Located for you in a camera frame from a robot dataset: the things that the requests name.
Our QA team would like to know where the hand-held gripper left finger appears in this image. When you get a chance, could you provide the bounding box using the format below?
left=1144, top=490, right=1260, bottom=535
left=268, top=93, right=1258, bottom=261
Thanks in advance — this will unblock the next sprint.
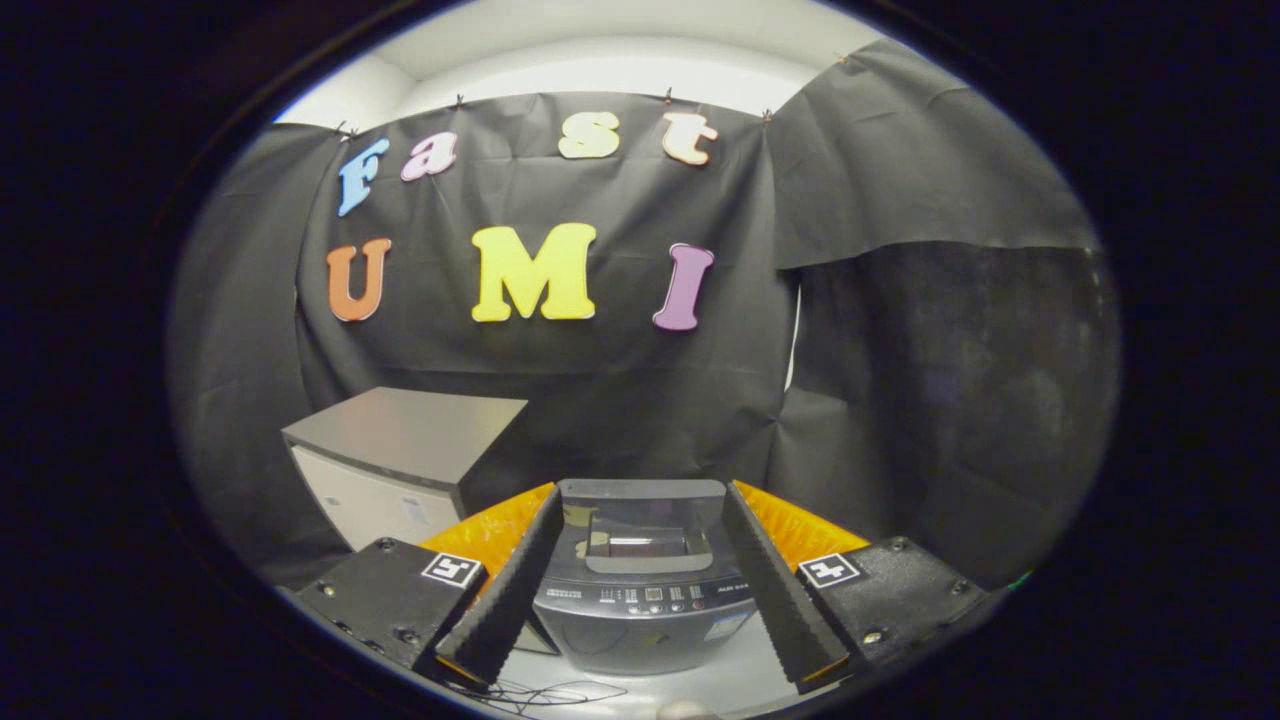
left=295, top=482, right=566, bottom=691

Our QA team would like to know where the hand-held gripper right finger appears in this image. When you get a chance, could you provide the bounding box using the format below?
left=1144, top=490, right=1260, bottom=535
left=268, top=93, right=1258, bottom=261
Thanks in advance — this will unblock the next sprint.
left=722, top=480, right=991, bottom=696

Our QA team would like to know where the grey washing machine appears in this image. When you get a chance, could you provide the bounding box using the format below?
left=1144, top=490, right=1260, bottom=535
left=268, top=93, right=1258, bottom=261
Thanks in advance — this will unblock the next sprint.
left=530, top=478, right=761, bottom=677

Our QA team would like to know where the grey cabinet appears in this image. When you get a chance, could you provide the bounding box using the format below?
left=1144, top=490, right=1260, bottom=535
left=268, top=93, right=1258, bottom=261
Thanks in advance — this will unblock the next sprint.
left=282, top=387, right=561, bottom=656

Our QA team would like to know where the black cable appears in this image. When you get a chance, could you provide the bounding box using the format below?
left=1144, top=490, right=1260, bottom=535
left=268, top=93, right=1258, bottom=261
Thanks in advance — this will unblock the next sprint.
left=440, top=678, right=629, bottom=717

